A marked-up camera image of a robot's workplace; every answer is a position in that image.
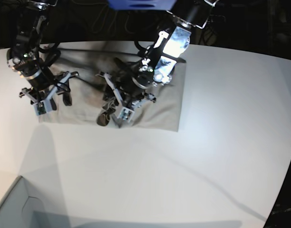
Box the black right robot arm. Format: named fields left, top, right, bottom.
left=6, top=0, right=79, bottom=115

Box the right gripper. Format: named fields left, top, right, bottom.
left=19, top=71, right=79, bottom=111

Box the blue plastic bin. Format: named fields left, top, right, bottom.
left=107, top=0, right=176, bottom=10

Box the beige t-shirt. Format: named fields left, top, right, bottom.
left=39, top=47, right=186, bottom=132

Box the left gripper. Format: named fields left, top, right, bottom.
left=97, top=71, right=156, bottom=128

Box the grey cardboard box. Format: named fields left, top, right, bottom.
left=0, top=176, right=51, bottom=228

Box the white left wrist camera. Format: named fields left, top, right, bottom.
left=115, top=106, right=135, bottom=122

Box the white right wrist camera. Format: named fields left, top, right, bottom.
left=33, top=99, right=53, bottom=116

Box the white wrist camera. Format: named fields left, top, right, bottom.
left=115, top=106, right=135, bottom=122
left=33, top=99, right=53, bottom=116

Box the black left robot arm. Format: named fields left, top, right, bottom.
left=97, top=0, right=217, bottom=126

